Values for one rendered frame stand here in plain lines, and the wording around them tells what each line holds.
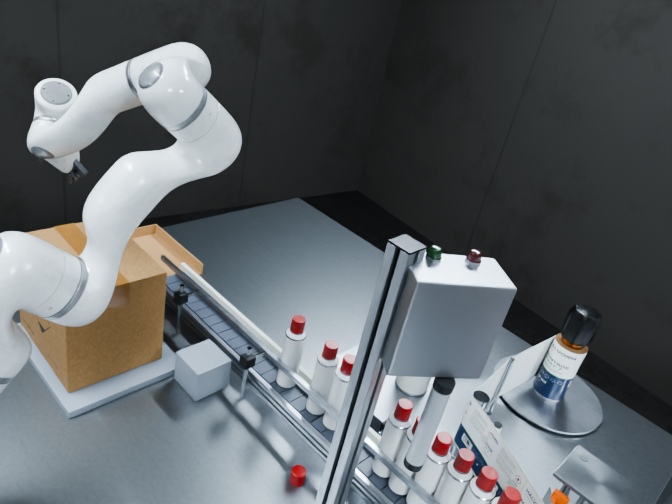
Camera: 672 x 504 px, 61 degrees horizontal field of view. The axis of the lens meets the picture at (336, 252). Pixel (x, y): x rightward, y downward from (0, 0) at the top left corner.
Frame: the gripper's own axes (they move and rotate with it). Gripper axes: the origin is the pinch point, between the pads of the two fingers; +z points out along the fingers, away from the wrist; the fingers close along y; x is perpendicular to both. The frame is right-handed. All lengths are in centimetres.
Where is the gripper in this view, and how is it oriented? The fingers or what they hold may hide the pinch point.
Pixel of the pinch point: (58, 167)
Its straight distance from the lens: 165.9
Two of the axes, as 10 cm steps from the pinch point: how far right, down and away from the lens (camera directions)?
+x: 4.6, -7.1, 5.4
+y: 7.9, 6.0, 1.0
